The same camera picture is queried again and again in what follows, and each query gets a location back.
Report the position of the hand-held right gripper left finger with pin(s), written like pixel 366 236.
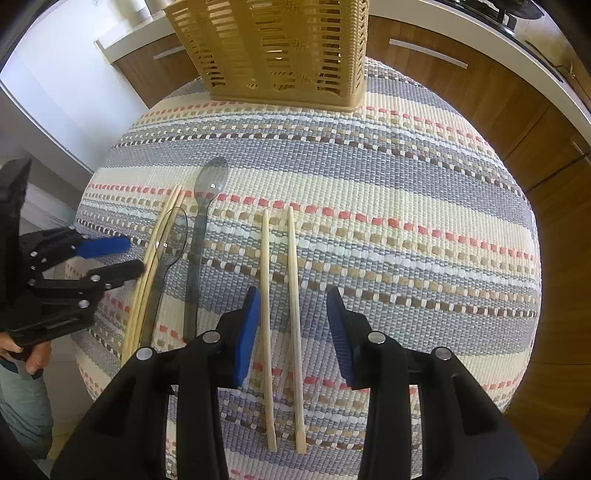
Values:
pixel 244 341

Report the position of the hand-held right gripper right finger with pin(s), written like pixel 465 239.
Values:
pixel 340 341

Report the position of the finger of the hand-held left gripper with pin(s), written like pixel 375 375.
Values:
pixel 104 247
pixel 117 271

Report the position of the wooden chopstick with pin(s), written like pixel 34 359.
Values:
pixel 154 249
pixel 144 318
pixel 268 323
pixel 295 323

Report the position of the clear plastic spoon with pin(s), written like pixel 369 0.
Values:
pixel 157 295

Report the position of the grey translucent plastic spoon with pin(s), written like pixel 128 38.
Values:
pixel 199 240

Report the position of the yellow plastic utensil basket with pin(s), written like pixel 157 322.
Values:
pixel 268 50

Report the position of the person's left hand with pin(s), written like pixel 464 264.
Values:
pixel 35 362

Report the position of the person's grey trousers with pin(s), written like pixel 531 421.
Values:
pixel 25 410

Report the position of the striped woven table mat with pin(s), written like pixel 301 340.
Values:
pixel 392 240

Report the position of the white appliance door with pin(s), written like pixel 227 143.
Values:
pixel 69 87

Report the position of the wooden cabinet door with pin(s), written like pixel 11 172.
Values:
pixel 558 286
pixel 475 97
pixel 157 78

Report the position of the black gas stove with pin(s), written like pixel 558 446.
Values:
pixel 498 11

